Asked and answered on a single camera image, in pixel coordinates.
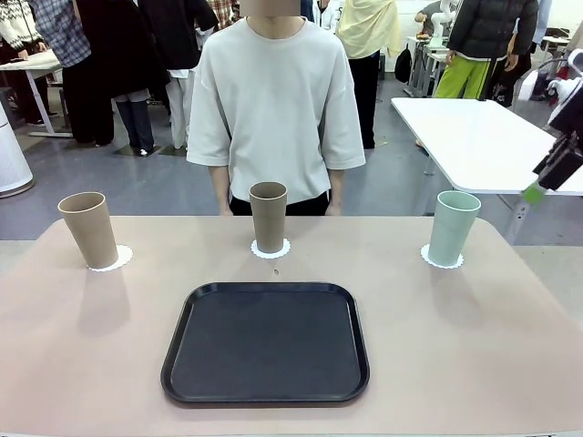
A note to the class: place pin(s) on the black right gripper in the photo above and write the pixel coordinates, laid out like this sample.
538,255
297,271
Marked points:
562,164

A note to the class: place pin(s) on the mint green tall cup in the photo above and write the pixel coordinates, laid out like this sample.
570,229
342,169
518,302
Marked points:
453,227

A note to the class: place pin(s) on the white scalloped paper coaster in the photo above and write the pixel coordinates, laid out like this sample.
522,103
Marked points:
125,257
288,248
424,254

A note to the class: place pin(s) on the tan brown tall cup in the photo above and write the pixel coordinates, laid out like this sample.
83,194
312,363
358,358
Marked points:
268,218
88,232

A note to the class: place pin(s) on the person's right forearm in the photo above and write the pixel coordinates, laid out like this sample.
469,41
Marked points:
218,186

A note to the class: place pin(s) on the person's left forearm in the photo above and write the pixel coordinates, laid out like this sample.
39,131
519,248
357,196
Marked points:
337,186

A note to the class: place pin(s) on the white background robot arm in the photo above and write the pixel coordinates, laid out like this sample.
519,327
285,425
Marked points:
439,23

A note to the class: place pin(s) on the person's left hand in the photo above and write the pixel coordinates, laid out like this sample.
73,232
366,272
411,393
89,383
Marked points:
334,211

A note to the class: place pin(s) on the person's right hand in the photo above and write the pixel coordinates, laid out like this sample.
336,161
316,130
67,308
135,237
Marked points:
226,212

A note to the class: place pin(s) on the large white table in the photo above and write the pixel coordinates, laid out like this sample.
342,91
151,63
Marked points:
478,145

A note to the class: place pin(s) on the person in dark clothes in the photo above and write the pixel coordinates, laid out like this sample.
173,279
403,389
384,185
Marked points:
508,77

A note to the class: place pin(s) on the person in pale blue shirt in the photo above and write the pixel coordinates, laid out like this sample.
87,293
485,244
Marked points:
544,23

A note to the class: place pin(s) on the person in lime trousers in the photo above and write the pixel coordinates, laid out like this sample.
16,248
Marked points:
487,27

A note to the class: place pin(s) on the white background workbench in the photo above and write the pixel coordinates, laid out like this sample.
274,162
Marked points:
423,59

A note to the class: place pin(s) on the black backpack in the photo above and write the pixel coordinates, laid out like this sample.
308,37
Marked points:
403,64

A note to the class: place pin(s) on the person in yellow jacket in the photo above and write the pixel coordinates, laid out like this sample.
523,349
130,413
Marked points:
364,27

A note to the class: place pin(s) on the person in grey sweatshirt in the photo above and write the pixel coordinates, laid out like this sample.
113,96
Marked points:
273,91

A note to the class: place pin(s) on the black plastic tray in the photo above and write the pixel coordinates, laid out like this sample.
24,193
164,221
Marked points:
264,341

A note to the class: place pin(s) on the person in white trousers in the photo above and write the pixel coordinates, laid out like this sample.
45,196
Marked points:
177,36

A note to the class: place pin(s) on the person in black coat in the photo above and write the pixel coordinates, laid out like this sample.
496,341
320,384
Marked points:
123,54

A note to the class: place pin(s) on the person in plaid shirt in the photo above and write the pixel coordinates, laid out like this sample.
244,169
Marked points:
64,32

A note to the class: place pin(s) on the white background desk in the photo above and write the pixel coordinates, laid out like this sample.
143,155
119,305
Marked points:
27,61

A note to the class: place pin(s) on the white cylindrical appliance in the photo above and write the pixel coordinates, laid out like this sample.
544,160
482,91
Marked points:
11,150

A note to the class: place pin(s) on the person in patterned sweater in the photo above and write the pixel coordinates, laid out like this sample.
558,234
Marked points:
11,27

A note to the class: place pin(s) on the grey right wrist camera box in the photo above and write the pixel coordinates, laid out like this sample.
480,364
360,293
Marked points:
567,114

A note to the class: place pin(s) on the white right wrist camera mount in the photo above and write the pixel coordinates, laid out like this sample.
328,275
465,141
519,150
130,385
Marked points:
535,84

